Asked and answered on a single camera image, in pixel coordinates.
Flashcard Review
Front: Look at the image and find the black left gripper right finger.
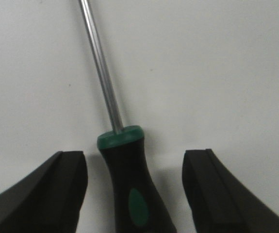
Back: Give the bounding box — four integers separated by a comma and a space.
182, 149, 279, 233

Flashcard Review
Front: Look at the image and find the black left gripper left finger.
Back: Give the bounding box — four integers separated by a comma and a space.
0, 151, 88, 233

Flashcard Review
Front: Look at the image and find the green black handle screwdriver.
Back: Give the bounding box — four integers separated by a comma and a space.
80, 0, 177, 233

